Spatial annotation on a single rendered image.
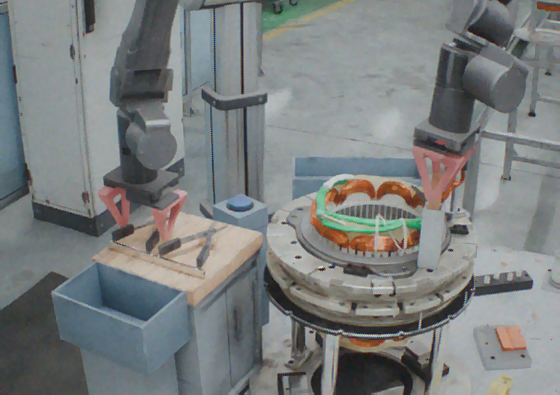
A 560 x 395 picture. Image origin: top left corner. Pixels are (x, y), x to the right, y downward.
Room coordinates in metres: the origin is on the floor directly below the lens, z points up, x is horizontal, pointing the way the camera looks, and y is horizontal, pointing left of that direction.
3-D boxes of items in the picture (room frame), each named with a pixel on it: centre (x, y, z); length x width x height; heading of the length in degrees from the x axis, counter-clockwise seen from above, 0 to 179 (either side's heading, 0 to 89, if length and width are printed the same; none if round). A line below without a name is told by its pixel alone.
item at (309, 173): (1.30, -0.14, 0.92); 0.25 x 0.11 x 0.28; 89
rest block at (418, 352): (1.03, -0.24, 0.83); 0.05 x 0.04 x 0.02; 31
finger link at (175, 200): (0.99, 0.19, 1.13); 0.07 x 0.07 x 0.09; 63
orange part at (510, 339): (1.10, -0.43, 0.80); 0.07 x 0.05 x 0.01; 0
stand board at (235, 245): (1.00, 0.16, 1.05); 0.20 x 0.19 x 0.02; 153
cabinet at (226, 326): (1.00, 0.16, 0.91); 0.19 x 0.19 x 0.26; 63
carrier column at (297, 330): (1.06, -0.03, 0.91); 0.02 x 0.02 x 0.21
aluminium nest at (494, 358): (1.09, -0.41, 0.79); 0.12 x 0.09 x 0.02; 0
